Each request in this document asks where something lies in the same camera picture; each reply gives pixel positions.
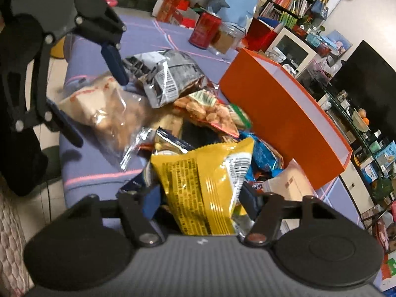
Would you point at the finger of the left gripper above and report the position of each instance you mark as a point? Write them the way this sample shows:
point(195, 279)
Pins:
point(61, 122)
point(114, 63)

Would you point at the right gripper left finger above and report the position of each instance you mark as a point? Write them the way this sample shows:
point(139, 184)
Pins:
point(136, 212)

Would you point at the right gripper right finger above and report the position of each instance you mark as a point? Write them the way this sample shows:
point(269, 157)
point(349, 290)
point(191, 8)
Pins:
point(266, 210)

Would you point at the clear bag of nuts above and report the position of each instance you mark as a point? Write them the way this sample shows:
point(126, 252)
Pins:
point(115, 115)

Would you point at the silver snack bag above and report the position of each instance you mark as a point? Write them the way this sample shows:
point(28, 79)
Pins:
point(164, 76)

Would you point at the blue cookie packet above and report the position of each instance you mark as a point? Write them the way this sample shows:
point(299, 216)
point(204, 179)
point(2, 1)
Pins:
point(265, 159)

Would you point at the yellow snack bag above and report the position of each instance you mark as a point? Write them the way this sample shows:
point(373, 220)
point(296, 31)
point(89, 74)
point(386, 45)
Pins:
point(202, 186)

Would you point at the peanut snack bag red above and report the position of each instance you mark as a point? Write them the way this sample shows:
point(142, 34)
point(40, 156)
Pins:
point(205, 108)

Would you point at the clear rice cracker packet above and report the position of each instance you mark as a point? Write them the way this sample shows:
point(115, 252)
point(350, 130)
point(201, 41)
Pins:
point(291, 183)

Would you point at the purple plaid tablecloth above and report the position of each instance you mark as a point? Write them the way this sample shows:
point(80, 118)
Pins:
point(87, 170)

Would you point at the red soda can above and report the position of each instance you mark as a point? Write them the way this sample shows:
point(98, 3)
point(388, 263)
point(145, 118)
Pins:
point(205, 30)

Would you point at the orange cardboard box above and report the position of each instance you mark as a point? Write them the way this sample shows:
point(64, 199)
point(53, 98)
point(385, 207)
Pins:
point(286, 116)

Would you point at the clear plastic jar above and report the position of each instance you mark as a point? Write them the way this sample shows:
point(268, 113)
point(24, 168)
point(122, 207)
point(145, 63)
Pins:
point(227, 37)

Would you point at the fruit bowl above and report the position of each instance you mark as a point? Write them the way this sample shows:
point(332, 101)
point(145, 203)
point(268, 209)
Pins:
point(358, 122)

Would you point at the white small cabinet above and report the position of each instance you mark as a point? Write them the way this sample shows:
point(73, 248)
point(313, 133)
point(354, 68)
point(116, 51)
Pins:
point(290, 51)

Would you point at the black television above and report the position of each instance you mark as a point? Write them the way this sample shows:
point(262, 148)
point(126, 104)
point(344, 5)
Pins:
point(371, 84)

